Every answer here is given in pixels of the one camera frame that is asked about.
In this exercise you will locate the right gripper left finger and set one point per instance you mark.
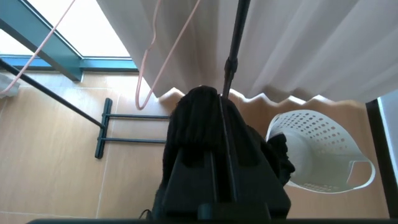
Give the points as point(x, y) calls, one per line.
point(192, 180)

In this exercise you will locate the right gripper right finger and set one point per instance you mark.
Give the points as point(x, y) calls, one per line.
point(252, 174)

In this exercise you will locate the black shorts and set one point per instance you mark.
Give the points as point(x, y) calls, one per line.
point(196, 118)

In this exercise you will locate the white laundry basket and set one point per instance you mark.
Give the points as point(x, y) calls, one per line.
point(323, 155)

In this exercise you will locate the black clothes rack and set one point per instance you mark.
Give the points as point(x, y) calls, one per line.
point(231, 65)

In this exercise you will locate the window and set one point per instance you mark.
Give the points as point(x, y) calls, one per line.
point(56, 46)

